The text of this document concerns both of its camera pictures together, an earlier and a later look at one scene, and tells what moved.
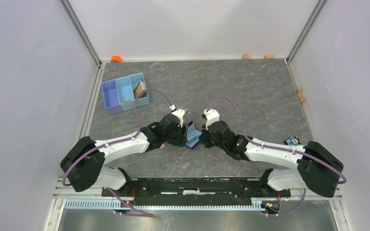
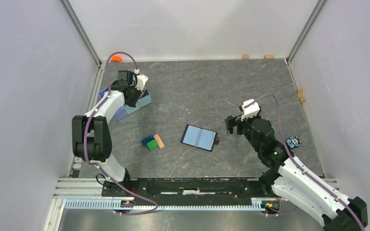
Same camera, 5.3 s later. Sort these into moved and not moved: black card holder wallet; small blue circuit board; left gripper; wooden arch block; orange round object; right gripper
Moved: left gripper; right gripper
Not moved: orange round object; wooden arch block; small blue circuit board; black card holder wallet
